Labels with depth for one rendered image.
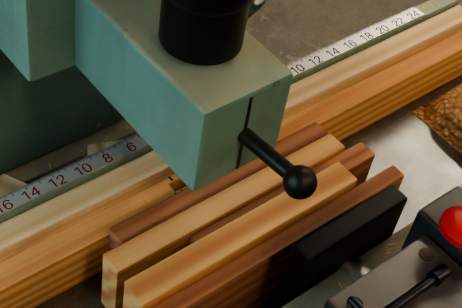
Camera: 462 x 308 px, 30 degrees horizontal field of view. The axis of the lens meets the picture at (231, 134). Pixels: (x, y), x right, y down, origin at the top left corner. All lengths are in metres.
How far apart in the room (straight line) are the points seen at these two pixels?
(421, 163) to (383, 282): 0.23
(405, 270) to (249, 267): 0.10
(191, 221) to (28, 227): 0.11
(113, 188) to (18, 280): 0.09
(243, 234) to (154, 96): 0.11
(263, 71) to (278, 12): 1.82
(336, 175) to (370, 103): 0.13
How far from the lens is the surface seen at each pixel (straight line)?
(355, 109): 0.71
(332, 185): 0.59
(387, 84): 0.73
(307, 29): 2.30
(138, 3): 0.55
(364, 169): 0.66
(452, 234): 0.52
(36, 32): 0.57
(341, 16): 2.38
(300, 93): 0.68
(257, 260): 0.55
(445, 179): 0.73
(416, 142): 0.75
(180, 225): 0.57
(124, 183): 0.60
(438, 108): 0.77
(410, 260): 0.53
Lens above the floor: 1.41
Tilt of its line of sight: 46 degrees down
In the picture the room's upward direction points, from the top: 11 degrees clockwise
